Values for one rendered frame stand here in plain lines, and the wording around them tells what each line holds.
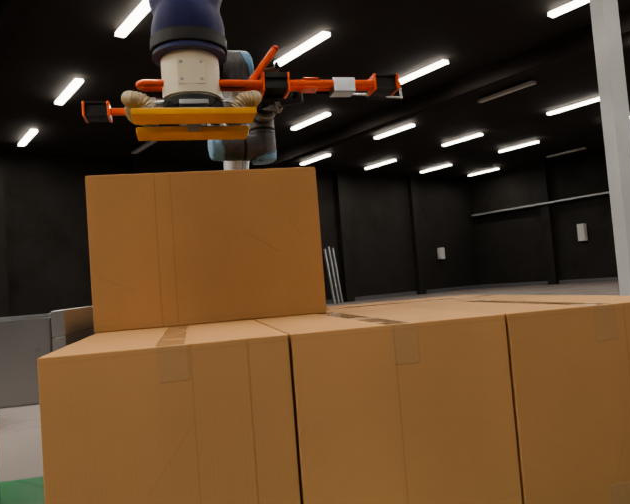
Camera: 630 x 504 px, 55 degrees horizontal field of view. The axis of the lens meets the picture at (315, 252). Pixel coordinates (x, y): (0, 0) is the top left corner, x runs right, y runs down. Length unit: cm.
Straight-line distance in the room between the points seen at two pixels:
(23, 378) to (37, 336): 10
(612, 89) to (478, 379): 354
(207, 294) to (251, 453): 65
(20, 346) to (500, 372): 102
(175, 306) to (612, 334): 101
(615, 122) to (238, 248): 328
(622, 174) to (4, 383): 380
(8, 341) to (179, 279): 42
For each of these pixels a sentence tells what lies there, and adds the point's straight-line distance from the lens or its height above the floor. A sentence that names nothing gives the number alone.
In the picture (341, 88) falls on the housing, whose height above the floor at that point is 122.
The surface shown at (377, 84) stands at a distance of 198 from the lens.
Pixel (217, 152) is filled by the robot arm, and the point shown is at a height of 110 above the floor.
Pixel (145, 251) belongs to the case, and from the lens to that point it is 161.
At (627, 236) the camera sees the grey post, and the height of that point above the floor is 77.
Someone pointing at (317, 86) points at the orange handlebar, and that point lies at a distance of 192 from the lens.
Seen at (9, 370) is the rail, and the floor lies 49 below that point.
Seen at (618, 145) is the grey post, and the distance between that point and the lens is 444.
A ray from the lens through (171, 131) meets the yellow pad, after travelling 191.
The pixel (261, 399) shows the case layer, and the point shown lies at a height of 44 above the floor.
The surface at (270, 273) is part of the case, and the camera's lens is 162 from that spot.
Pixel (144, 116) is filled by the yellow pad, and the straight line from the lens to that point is 174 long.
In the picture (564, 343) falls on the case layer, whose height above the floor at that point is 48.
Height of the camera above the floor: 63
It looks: 3 degrees up
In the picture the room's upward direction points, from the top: 4 degrees counter-clockwise
